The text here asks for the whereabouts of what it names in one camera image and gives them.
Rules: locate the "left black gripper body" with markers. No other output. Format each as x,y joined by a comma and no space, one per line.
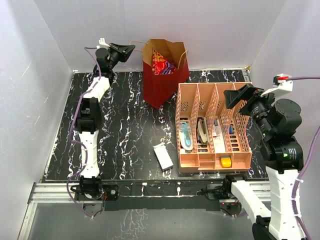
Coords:
115,55

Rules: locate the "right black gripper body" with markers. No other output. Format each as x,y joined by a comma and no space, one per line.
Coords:
257,105

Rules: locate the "red cookie snack bag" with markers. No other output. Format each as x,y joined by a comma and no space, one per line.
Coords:
160,65

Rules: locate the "red brown paper bag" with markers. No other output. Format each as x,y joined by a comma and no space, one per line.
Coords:
158,88

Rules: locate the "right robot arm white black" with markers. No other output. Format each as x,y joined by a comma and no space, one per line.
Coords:
277,121

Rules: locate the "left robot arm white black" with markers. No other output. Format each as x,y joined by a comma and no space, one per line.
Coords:
88,120

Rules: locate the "blue item in organizer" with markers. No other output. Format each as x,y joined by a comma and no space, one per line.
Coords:
231,129

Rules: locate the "pink plastic desk organizer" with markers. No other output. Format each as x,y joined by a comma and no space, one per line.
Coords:
210,137

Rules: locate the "beige stapler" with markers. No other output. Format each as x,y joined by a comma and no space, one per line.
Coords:
202,130

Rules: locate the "white packet in organizer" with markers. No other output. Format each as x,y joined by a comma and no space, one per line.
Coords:
218,137

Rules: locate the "yellow tape measure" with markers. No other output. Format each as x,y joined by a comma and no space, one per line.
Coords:
226,161

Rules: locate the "white rectangular box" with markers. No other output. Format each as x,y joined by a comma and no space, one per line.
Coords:
163,156

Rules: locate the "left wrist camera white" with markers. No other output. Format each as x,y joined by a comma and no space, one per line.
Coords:
102,44

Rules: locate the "aluminium rail frame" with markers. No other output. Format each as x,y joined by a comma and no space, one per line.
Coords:
174,194

